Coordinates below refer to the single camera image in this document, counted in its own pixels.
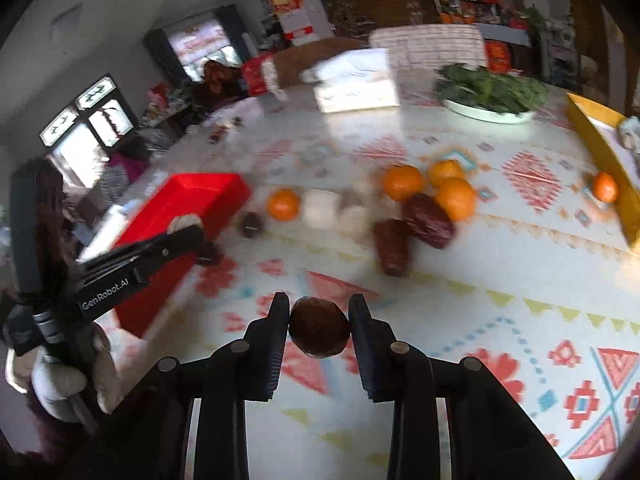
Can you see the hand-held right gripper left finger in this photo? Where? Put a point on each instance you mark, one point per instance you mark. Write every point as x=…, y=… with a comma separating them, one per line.
x=278, y=340

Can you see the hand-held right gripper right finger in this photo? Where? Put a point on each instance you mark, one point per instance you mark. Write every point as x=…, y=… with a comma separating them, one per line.
x=358, y=332

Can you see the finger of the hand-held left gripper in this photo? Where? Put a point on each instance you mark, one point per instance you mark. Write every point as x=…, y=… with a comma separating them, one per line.
x=150, y=255

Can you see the dark brown round fruit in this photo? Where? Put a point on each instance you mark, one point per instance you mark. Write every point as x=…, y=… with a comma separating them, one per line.
x=320, y=327
x=210, y=256
x=250, y=224

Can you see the white yam piece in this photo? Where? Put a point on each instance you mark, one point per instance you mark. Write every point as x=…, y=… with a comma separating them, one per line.
x=320, y=208
x=363, y=190
x=184, y=220
x=353, y=222

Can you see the red tray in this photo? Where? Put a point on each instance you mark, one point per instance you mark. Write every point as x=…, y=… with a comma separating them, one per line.
x=195, y=195

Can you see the dark red jujube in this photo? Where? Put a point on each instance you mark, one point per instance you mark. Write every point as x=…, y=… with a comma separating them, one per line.
x=427, y=221
x=392, y=249

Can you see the orange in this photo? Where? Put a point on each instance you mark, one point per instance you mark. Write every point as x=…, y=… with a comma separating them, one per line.
x=605, y=187
x=283, y=204
x=456, y=200
x=403, y=182
x=444, y=170

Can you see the person's left hand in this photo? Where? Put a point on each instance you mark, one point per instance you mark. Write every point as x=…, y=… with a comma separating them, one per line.
x=57, y=390

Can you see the magenta jacket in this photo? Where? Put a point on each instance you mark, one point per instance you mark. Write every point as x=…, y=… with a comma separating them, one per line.
x=127, y=170

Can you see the lattice window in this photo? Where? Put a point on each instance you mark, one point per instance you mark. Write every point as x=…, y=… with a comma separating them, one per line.
x=90, y=120

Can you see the small dark candy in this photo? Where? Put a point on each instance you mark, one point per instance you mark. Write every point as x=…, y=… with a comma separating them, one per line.
x=217, y=135
x=234, y=121

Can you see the patterned tablecloth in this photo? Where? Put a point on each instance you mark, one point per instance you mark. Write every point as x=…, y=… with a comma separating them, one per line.
x=500, y=285

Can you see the red cardboard box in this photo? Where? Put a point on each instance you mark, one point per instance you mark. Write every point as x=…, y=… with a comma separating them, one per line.
x=255, y=76

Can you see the glass door with curtains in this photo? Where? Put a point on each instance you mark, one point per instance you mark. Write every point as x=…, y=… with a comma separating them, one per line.
x=200, y=42

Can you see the white tissue pack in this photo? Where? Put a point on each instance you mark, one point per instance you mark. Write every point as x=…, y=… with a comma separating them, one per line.
x=355, y=85

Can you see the white plate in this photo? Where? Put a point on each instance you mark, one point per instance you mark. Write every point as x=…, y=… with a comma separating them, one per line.
x=487, y=114

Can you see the plate of green vegetables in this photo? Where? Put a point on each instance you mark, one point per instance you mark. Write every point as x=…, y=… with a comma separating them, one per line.
x=487, y=87

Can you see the yellow tray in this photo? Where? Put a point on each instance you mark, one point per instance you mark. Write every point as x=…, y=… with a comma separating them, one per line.
x=595, y=145

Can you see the shelf of goods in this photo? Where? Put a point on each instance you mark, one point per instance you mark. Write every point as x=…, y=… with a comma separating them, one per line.
x=475, y=7

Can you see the red wall calendar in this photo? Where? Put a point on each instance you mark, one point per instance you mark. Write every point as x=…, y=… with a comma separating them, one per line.
x=292, y=5

